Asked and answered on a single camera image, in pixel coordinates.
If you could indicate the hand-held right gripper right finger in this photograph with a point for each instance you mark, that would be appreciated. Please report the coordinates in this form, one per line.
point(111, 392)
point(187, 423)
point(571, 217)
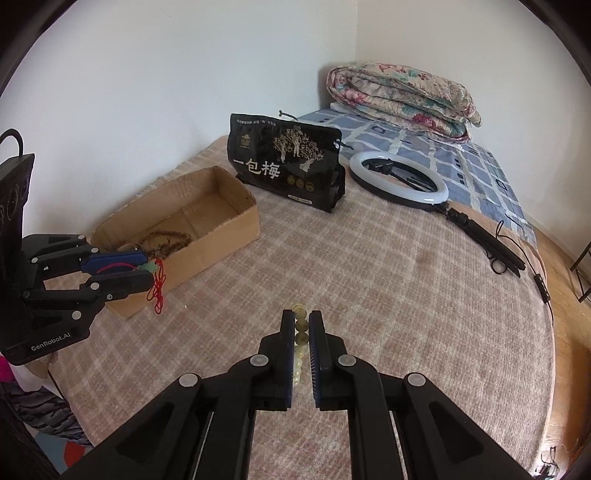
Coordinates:
point(316, 355)

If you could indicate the brown cardboard box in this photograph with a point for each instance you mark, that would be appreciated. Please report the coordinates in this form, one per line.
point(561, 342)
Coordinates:
point(207, 249)

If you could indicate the folded floral quilt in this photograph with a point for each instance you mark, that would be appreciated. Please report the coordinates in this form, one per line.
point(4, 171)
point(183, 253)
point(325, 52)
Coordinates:
point(401, 97)

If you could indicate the black metal clothes rack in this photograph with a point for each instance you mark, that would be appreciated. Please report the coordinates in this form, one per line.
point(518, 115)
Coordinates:
point(582, 277)

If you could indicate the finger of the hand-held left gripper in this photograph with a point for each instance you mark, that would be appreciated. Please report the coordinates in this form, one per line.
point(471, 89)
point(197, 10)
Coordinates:
point(113, 262)
point(124, 284)

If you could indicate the blue patterned bed sheet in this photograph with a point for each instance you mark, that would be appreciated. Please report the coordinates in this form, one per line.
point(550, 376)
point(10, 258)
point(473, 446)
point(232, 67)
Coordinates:
point(475, 170)

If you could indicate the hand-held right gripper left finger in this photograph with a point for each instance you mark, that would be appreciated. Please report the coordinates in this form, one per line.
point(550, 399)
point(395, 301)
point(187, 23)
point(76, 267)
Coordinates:
point(288, 355)

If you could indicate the black printed snack bag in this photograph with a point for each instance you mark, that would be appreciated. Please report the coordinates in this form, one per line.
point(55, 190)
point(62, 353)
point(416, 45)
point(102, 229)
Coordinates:
point(277, 152)

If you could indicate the dark patterned cloth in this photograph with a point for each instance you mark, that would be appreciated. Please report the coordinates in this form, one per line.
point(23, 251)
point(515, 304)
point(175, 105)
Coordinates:
point(41, 415)

